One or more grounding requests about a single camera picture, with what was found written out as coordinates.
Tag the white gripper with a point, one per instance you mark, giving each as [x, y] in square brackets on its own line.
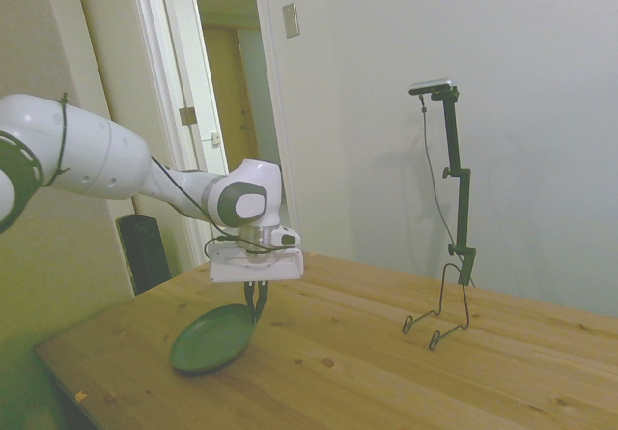
[256, 268]

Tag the green round plate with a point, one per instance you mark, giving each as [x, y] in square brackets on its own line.
[207, 343]

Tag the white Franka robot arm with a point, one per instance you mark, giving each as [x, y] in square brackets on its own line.
[96, 150]

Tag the black box unit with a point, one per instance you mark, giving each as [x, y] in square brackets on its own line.
[145, 256]

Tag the hallway wooden door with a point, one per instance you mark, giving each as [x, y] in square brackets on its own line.
[227, 111]

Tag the brass door hinge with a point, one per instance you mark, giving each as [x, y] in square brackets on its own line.
[188, 116]

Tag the beige wooden door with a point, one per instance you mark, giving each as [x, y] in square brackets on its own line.
[130, 63]

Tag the black camera stand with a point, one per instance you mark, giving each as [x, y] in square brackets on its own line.
[463, 217]

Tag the white door frame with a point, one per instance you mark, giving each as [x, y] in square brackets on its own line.
[164, 38]

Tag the grey exterior camera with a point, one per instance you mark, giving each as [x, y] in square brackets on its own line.
[432, 86]

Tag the beige wall switch plate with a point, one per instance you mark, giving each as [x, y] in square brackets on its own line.
[290, 20]

